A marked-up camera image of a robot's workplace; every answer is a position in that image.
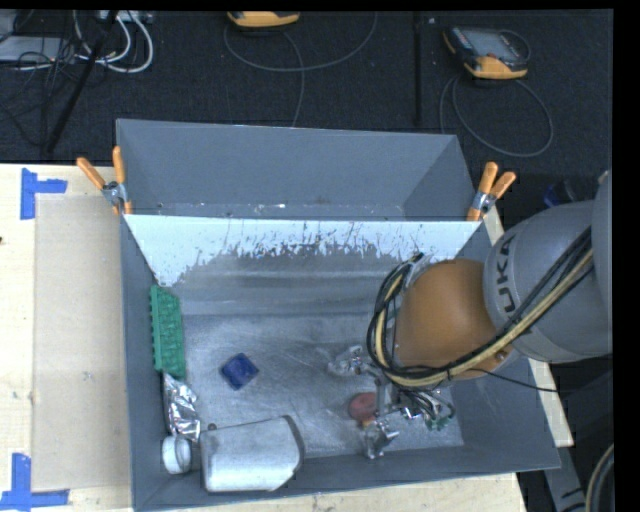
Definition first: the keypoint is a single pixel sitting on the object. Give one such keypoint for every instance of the red-brown round toy fruit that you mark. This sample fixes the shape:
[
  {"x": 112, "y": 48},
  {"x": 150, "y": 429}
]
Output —
[{"x": 362, "y": 406}]

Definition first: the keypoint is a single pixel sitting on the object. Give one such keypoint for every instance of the grey metal bin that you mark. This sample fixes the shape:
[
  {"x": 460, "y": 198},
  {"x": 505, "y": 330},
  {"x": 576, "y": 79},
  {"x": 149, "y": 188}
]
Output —
[{"x": 300, "y": 170}]

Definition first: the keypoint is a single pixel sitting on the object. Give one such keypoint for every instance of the pale flat board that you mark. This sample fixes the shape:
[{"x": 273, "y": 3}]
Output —
[{"x": 80, "y": 350}]

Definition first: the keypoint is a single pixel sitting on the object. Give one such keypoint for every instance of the dark green flat block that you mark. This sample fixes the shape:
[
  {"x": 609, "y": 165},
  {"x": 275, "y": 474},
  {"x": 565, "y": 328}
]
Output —
[{"x": 168, "y": 330}]

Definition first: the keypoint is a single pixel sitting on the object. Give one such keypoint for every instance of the crumpled silver foil packet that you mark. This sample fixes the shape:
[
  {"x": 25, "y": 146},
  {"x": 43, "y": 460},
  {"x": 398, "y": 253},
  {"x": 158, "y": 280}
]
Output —
[{"x": 181, "y": 410}]

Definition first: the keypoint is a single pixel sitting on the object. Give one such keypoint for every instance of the white plastic bottle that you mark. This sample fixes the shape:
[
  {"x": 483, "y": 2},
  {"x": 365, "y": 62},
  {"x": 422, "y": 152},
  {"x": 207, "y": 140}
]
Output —
[{"x": 250, "y": 455}]

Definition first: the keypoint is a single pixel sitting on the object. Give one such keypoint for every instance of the small blue block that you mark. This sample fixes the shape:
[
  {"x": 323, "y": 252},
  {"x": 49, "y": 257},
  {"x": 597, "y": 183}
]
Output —
[{"x": 240, "y": 371}]

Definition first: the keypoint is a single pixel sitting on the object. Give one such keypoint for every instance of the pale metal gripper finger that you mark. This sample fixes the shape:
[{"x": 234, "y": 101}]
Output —
[
  {"x": 350, "y": 361},
  {"x": 378, "y": 439}
]

